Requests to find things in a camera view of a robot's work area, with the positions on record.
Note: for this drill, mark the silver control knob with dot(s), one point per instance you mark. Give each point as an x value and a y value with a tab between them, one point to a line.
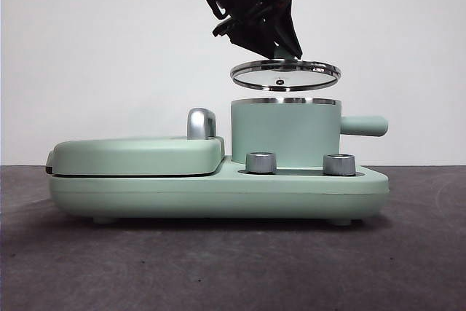
338	165
260	163

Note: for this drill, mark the mint green steamer pot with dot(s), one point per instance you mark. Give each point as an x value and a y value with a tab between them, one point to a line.
284	129

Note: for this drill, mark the mint green grill cover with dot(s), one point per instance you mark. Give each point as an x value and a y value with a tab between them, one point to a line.
138	156

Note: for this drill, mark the mint green breakfast machine base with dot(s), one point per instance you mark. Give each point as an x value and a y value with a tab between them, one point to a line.
164	194

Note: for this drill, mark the glass lid with green knob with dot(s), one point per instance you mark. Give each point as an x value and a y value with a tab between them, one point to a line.
291	79

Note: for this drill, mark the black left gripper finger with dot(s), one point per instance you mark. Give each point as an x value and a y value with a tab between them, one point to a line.
289	34
255	39

